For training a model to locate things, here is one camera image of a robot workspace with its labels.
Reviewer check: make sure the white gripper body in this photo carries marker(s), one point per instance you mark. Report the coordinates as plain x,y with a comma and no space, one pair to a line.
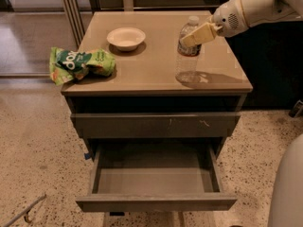
227,20

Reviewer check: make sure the metal bar on floor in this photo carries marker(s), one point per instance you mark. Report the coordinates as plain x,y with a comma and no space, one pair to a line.
25,213

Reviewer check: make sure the grey drawer cabinet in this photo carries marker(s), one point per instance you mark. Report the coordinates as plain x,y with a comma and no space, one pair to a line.
144,81

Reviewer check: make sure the white bowl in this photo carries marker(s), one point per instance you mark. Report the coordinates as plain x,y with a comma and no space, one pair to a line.
126,38

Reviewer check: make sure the dark caster wheel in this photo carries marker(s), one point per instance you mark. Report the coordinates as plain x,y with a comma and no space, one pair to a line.
297,109

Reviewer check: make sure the open grey middle drawer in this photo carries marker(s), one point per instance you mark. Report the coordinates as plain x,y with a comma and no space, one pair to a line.
164,177

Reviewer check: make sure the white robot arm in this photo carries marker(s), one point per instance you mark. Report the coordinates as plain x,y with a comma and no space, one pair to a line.
286,208

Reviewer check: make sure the closed grey top drawer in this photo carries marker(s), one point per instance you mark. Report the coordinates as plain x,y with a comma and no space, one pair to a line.
154,125

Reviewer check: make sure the clear plastic water bottle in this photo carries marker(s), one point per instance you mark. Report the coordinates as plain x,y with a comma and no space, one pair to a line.
187,57

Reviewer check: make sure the green chip bag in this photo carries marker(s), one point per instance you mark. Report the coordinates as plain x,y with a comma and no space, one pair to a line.
66,65

